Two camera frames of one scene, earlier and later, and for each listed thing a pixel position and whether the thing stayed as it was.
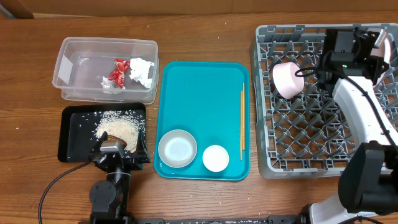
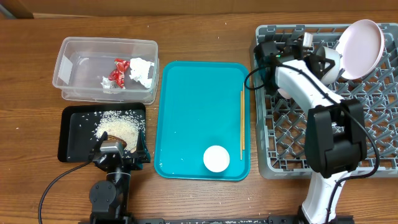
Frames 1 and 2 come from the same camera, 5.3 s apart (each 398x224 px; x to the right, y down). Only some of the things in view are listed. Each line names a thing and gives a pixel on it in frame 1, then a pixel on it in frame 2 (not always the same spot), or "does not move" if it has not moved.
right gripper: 372,61 → 314,59
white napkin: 139,70 does not move
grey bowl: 177,149 → 331,76
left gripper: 142,155 does not move
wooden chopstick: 243,117 does not move
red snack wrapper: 118,74 does not move
